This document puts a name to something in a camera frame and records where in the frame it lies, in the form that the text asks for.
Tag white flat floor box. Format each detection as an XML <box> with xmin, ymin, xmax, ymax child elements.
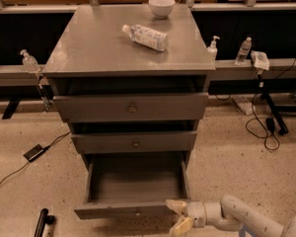
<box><xmin>233</xmin><ymin>96</ymin><xmax>256</xmax><ymax>116</ymax></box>

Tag black tube object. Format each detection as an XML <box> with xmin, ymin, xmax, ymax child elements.
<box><xmin>34</xmin><ymin>208</ymin><xmax>56</xmax><ymax>237</ymax></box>

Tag black power adapter brick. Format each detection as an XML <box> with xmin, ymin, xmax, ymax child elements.
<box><xmin>24</xmin><ymin>144</ymin><xmax>45</xmax><ymax>162</ymax></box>

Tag lying clear plastic bottle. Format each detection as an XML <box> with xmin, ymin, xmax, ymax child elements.
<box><xmin>122</xmin><ymin>25</ymin><xmax>169</xmax><ymax>51</ymax></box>

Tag white wipes packet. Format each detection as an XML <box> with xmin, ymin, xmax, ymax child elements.
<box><xmin>251</xmin><ymin>50</ymin><xmax>269</xmax><ymax>70</ymax></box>

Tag grey drawer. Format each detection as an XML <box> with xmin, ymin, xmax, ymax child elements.
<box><xmin>53</xmin><ymin>93</ymin><xmax>208</xmax><ymax>122</ymax></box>
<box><xmin>75</xmin><ymin>151</ymin><xmax>190</xmax><ymax>219</ymax></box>
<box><xmin>72</xmin><ymin>131</ymin><xmax>196</xmax><ymax>154</ymax></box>

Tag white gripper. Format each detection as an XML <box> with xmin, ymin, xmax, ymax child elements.
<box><xmin>166</xmin><ymin>199</ymin><xmax>206</xmax><ymax>237</ymax></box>

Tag grey bottom drawer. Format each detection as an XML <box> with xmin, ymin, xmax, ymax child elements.
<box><xmin>75</xmin><ymin>151</ymin><xmax>190</xmax><ymax>219</ymax></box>

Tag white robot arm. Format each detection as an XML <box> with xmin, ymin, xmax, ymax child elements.
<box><xmin>166</xmin><ymin>195</ymin><xmax>296</xmax><ymax>237</ymax></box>

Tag grey top drawer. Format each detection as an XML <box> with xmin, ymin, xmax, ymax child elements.
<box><xmin>53</xmin><ymin>93</ymin><xmax>208</xmax><ymax>122</ymax></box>

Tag black table leg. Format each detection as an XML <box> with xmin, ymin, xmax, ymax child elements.
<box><xmin>261</xmin><ymin>91</ymin><xmax>288</xmax><ymax>135</ymax></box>

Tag white ceramic bowl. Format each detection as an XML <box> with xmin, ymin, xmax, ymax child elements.
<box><xmin>148</xmin><ymin>0</ymin><xmax>176</xmax><ymax>18</ymax></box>

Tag small black power brick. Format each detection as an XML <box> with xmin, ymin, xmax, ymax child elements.
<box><xmin>265</xmin><ymin>118</ymin><xmax>275</xmax><ymax>133</ymax></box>

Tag black adapter cable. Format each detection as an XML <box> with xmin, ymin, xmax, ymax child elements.
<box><xmin>0</xmin><ymin>131</ymin><xmax>72</xmax><ymax>196</ymax></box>

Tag left pump sanitizer bottle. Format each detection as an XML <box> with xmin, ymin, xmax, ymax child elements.
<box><xmin>20</xmin><ymin>49</ymin><xmax>40</xmax><ymax>73</ymax></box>

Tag right pump sanitizer bottle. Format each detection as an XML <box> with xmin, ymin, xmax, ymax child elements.
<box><xmin>207</xmin><ymin>36</ymin><xmax>219</xmax><ymax>61</ymax></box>

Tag grey wooden drawer cabinet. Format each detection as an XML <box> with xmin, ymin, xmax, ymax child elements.
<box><xmin>41</xmin><ymin>3</ymin><xmax>217</xmax><ymax>170</ymax></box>

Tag grey middle drawer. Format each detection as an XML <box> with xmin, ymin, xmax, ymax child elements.
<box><xmin>72</xmin><ymin>131</ymin><xmax>196</xmax><ymax>154</ymax></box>

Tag upright clear water bottle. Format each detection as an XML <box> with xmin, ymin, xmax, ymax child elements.
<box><xmin>235</xmin><ymin>37</ymin><xmax>252</xmax><ymax>65</ymax></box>

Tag pump sanitizer bottle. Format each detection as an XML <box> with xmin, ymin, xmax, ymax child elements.
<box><xmin>20</xmin><ymin>49</ymin><xmax>40</xmax><ymax>73</ymax></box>
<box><xmin>207</xmin><ymin>36</ymin><xmax>219</xmax><ymax>61</ymax></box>

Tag blue tape cross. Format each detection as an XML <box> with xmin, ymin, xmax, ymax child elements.
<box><xmin>239</xmin><ymin>226</ymin><xmax>255</xmax><ymax>237</ymax></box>

